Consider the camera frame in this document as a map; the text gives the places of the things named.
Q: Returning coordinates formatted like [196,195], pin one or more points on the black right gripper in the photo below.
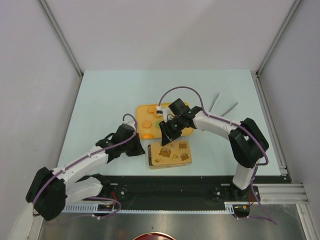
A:
[168,136]

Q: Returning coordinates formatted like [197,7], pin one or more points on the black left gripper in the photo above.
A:
[138,150]

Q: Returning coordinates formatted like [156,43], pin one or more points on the silver metal tongs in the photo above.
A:
[221,105]

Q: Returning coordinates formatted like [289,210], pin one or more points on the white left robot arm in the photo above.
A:
[53,189]

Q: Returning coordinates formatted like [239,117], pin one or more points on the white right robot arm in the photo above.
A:
[247,142]

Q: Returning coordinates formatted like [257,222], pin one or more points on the green sandwich cookie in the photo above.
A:
[157,124]

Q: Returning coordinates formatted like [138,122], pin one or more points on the orange fish shaped cookie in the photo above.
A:
[147,136]

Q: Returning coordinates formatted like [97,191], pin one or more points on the yellow cookie tin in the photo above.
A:
[167,165]

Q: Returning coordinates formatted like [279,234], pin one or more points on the tan round biscuit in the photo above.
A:
[146,124]
[157,115]
[151,109]

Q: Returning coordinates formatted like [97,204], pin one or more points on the yellow plastic tray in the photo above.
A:
[142,115]

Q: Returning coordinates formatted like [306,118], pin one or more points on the red round object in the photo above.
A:
[154,236]

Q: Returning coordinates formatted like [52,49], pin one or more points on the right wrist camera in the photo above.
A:
[163,111]

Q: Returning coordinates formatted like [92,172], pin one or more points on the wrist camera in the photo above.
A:
[128,122]
[163,111]

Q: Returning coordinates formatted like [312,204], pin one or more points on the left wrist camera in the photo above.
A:
[128,122]

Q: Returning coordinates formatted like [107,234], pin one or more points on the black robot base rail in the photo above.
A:
[175,192]

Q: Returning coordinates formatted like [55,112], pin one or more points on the white cable duct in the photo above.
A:
[107,207]

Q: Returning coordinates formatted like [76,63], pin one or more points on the aluminium frame post right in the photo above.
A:
[294,8]

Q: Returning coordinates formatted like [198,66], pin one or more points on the aluminium frame post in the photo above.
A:
[294,8]
[53,23]

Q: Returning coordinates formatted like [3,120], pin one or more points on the aluminium frame post left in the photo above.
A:
[53,23]

